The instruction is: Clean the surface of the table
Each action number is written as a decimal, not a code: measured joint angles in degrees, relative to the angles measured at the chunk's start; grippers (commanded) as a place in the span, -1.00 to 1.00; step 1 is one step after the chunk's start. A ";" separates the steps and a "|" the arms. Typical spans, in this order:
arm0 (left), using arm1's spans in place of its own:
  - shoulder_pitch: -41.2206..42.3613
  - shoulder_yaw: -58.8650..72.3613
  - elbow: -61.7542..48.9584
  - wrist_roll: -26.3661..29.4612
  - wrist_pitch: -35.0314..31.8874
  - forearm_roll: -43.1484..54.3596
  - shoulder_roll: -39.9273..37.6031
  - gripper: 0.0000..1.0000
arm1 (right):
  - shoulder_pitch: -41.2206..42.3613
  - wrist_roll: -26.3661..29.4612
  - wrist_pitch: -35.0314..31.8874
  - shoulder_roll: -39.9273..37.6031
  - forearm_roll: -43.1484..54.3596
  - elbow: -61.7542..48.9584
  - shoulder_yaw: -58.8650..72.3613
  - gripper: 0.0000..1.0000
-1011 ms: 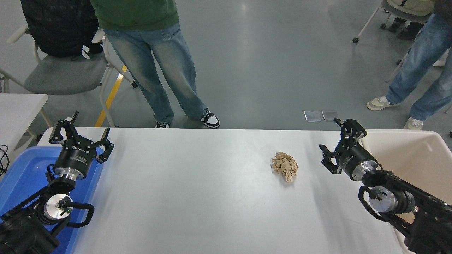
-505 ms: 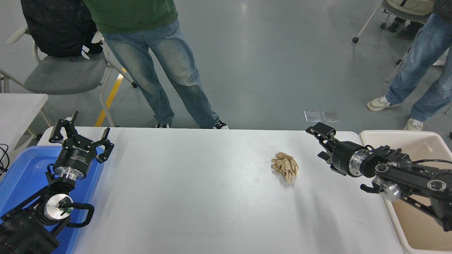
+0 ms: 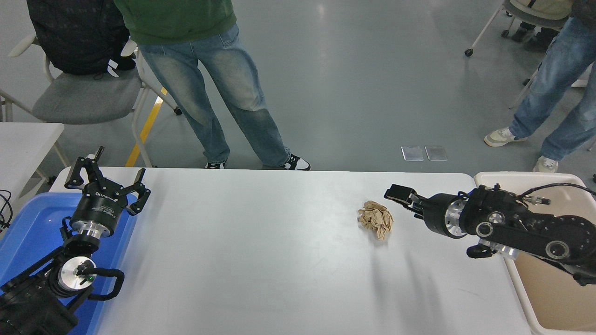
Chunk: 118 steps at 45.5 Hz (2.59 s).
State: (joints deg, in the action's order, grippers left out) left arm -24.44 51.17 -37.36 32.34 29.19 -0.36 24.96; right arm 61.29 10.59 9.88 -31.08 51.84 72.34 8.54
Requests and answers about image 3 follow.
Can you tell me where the black cable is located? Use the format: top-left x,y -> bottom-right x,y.
0,189 -> 14,232

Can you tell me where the blue plastic tray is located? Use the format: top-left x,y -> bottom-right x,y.
0,192 -> 139,335

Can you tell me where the wheeled office chair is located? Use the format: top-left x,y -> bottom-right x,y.
465,0 -> 571,58

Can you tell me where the crumpled tan paper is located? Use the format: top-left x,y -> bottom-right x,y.
358,201 -> 394,241

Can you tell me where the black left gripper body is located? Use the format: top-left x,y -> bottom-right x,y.
70,181 -> 131,234

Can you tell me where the yellow floor tape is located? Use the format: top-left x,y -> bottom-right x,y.
125,87 -> 169,168

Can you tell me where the person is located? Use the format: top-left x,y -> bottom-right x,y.
483,0 -> 596,173
114,0 -> 311,171
510,0 -> 574,53

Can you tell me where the large pale plastic bin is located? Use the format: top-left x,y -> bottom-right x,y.
474,171 -> 596,335

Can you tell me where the white side table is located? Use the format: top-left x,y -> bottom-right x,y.
0,122 -> 70,210

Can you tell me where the grey seat white chair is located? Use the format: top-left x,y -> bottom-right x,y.
0,32 -> 183,168

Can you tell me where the black jacket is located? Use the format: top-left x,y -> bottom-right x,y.
27,0 -> 137,76

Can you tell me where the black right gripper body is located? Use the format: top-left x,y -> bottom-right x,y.
423,193 -> 452,238

